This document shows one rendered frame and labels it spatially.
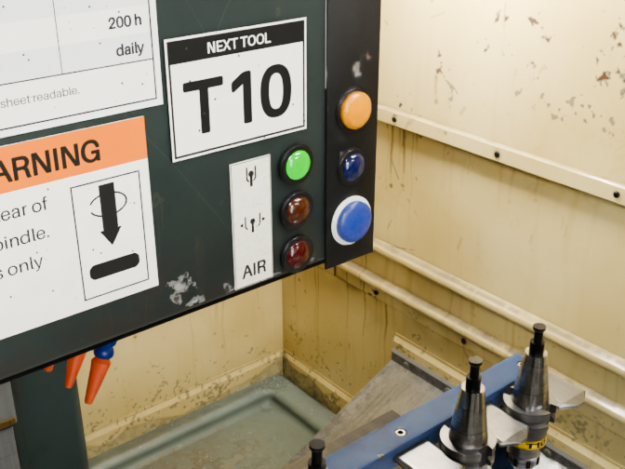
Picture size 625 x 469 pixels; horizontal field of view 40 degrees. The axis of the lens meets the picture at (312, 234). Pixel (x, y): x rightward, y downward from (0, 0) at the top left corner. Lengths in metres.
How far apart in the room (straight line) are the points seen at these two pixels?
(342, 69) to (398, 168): 1.08
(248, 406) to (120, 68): 1.67
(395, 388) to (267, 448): 0.39
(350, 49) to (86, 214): 0.20
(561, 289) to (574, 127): 0.27
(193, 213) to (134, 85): 0.09
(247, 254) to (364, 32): 0.16
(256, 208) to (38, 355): 0.16
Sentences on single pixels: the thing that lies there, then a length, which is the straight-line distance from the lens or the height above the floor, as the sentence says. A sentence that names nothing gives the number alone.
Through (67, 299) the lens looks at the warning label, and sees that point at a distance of 0.50.
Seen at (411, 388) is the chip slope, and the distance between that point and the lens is 1.74.
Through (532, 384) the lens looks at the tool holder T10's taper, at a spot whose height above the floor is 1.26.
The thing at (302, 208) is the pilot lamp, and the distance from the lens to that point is 0.56.
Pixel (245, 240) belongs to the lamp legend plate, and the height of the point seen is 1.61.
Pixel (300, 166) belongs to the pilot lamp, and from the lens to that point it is 0.55.
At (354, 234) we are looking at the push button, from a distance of 0.60.
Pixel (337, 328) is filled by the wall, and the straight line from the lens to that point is 1.93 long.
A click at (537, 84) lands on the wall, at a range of 1.37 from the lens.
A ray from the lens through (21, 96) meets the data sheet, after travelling 0.45.
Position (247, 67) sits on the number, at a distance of 0.51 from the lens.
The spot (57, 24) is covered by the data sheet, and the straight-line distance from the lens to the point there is 0.45.
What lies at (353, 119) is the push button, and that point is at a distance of 0.57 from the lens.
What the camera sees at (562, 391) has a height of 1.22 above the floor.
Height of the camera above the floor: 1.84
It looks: 25 degrees down
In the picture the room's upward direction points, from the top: straight up
